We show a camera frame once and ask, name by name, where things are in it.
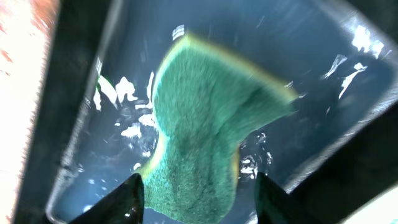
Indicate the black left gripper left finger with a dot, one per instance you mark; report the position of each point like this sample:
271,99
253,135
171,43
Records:
124,205

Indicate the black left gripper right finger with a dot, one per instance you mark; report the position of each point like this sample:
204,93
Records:
274,205

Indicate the green yellow sponge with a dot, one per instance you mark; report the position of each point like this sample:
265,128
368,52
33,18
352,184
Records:
206,101

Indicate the black water tray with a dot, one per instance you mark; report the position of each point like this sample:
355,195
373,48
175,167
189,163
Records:
333,154

